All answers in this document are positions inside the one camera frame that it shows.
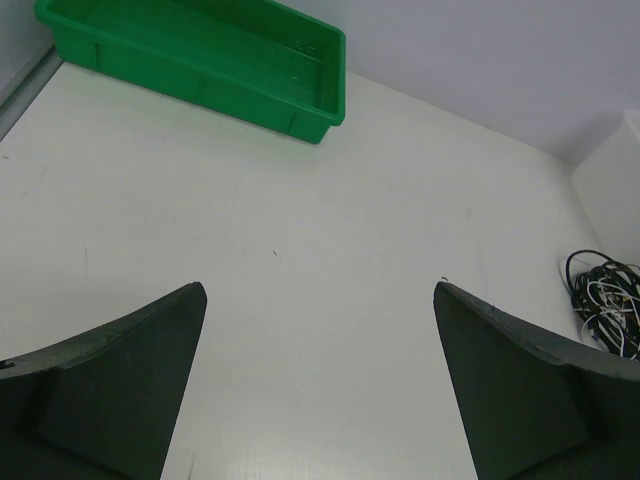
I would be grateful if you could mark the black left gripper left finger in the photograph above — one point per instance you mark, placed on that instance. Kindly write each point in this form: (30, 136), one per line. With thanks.
(102, 404)

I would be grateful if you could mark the green plastic tray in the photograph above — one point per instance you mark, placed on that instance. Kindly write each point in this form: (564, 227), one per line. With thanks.
(258, 61)

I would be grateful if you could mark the white plastic basin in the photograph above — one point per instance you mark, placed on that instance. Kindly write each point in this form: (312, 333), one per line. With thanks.
(607, 184)

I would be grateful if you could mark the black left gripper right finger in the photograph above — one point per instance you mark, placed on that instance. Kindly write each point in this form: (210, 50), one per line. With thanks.
(534, 404)

